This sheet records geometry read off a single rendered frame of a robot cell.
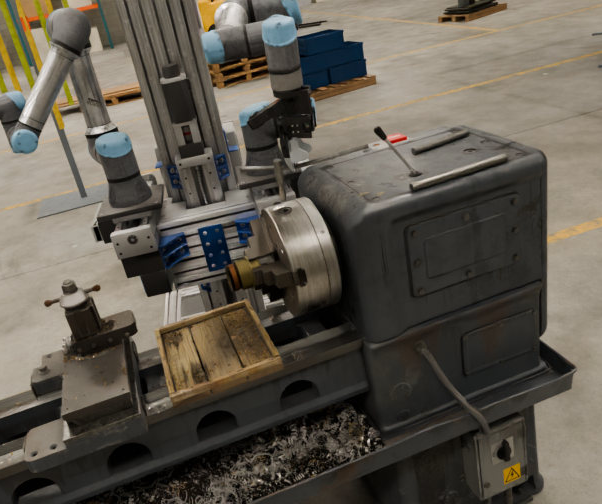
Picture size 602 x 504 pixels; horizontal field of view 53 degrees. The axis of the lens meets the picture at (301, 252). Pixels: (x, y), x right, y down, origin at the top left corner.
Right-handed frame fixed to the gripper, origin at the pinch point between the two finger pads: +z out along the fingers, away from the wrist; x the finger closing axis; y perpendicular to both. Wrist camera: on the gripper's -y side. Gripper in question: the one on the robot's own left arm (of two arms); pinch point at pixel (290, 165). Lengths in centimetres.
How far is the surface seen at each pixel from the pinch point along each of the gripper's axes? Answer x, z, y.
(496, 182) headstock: 10, 12, 51
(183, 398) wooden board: -38, 46, -27
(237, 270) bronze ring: -9.6, 25.9, -16.6
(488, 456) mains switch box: -9, 97, 51
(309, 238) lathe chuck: -7.6, 17.2, 4.0
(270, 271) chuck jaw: -11.5, 24.8, -6.8
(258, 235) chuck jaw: 0.5, 21.3, -12.4
